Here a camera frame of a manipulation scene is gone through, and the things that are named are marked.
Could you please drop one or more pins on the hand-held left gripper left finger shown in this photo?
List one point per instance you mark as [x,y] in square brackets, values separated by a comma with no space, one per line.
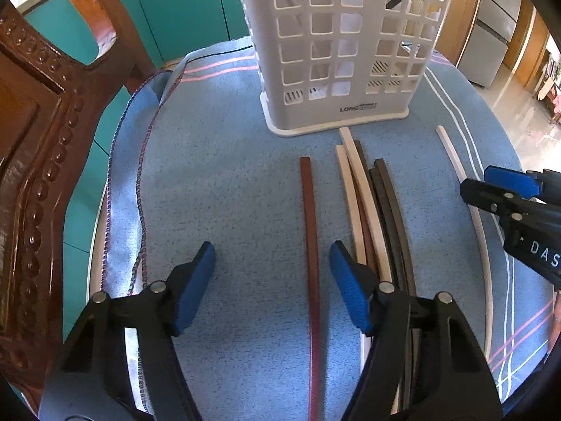
[197,285]

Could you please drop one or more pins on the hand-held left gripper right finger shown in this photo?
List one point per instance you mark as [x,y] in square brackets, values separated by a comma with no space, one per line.
[350,289]

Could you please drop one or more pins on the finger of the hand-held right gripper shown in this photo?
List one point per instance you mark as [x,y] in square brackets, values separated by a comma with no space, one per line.
[482,195]
[512,180]

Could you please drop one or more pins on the beige wooden chopstick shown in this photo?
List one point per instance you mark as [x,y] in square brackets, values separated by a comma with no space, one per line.
[350,201]
[366,201]
[480,237]

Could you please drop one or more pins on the dark brown chopstick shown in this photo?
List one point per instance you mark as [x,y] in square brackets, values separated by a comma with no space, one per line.
[369,248]

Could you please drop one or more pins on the reddish brown chopstick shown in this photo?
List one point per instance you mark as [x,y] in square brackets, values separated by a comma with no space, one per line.
[312,250]

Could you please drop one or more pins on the black chopstick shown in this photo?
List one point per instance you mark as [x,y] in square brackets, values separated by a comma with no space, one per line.
[399,228]
[388,228]

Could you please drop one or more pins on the white plastic utensil basket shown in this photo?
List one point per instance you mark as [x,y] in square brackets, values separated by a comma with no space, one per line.
[307,115]

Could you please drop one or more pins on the blue striped towel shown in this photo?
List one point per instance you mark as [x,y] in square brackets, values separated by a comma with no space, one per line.
[219,184]

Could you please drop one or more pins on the silver refrigerator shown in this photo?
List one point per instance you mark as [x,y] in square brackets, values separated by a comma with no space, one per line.
[491,30]

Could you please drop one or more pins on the wooden framed glass door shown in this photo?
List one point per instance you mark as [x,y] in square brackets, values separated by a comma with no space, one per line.
[464,8]

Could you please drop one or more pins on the carved wooden chair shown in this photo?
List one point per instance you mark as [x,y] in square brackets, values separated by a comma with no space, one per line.
[26,140]

